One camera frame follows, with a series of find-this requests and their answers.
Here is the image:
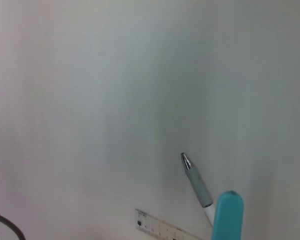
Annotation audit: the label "transparent plastic ruler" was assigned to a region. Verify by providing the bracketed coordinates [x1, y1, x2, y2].
[134, 206, 202, 240]

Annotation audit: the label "blue scissors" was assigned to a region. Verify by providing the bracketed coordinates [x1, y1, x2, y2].
[211, 190, 245, 240]

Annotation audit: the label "white grey ballpoint pen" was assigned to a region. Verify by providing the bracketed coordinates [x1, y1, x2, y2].
[180, 152, 217, 227]

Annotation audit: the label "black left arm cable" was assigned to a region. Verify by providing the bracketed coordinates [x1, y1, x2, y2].
[0, 211, 26, 240]

